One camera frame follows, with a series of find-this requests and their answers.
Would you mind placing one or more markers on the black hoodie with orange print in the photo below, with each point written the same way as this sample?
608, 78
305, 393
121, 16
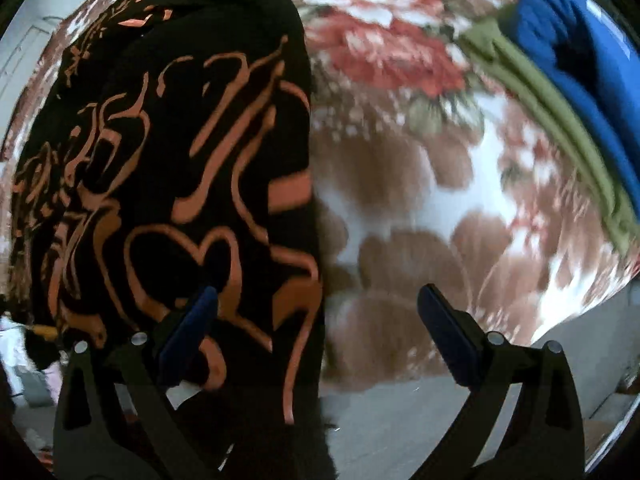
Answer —
150, 160

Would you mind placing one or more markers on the red floral blanket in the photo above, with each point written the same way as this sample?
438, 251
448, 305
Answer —
400, 185

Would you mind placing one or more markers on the white bed headboard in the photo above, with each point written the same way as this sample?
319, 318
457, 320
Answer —
25, 55

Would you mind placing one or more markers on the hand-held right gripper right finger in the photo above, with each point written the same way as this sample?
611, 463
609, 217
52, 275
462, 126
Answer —
447, 330

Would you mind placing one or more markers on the folded blue garment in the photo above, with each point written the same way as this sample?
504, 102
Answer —
575, 50

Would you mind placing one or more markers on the folded green garment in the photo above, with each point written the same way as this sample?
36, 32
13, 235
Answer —
540, 105

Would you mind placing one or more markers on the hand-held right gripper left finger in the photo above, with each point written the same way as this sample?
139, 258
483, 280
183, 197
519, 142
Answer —
187, 335

